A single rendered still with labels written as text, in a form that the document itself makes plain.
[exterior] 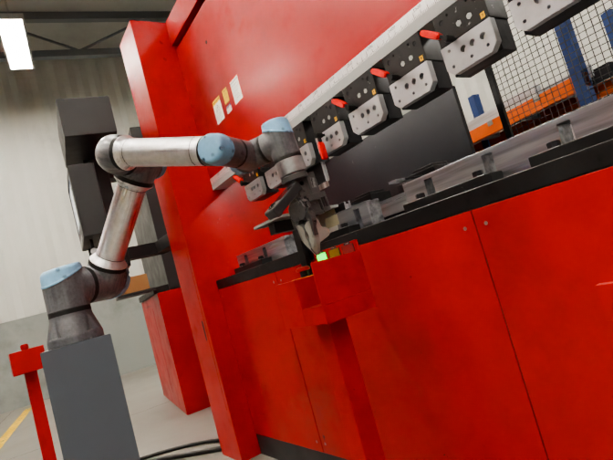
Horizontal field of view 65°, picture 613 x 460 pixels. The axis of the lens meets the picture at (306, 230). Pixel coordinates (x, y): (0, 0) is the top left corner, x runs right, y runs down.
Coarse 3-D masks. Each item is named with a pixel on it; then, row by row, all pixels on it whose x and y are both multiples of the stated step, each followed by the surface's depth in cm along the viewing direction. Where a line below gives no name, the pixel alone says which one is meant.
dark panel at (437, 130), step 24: (456, 96) 187; (408, 120) 207; (432, 120) 197; (456, 120) 188; (360, 144) 234; (384, 144) 221; (408, 144) 209; (432, 144) 199; (456, 144) 189; (336, 168) 252; (360, 168) 236; (384, 168) 223; (408, 168) 212; (336, 192) 255; (360, 192) 239
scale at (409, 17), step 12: (432, 0) 124; (408, 12) 131; (420, 12) 128; (396, 24) 135; (408, 24) 132; (384, 36) 139; (372, 48) 144; (360, 60) 149; (348, 72) 154; (324, 84) 165; (312, 96) 171; (300, 108) 178; (288, 120) 186; (228, 168) 233; (216, 180) 246
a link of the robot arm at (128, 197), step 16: (128, 176) 141; (144, 176) 142; (160, 176) 149; (128, 192) 143; (144, 192) 147; (112, 208) 145; (128, 208) 145; (112, 224) 145; (128, 224) 147; (112, 240) 146; (128, 240) 150; (96, 256) 148; (112, 256) 148; (96, 272) 147; (112, 272) 148; (128, 272) 157; (112, 288) 151
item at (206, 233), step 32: (128, 32) 254; (160, 32) 256; (128, 64) 263; (160, 64) 252; (160, 96) 248; (160, 128) 244; (192, 128) 254; (160, 192) 257; (192, 192) 246; (224, 192) 256; (192, 224) 242; (224, 224) 252; (256, 224) 262; (192, 256) 238; (224, 256) 247; (192, 288) 242; (192, 320) 250; (224, 320) 240; (224, 352) 236; (224, 384) 232; (224, 416) 237; (224, 448) 245; (256, 448) 234
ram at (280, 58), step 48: (240, 0) 199; (288, 0) 173; (336, 0) 153; (384, 0) 137; (192, 48) 242; (240, 48) 205; (288, 48) 178; (336, 48) 157; (384, 48) 140; (192, 96) 252; (288, 96) 183; (336, 96) 163
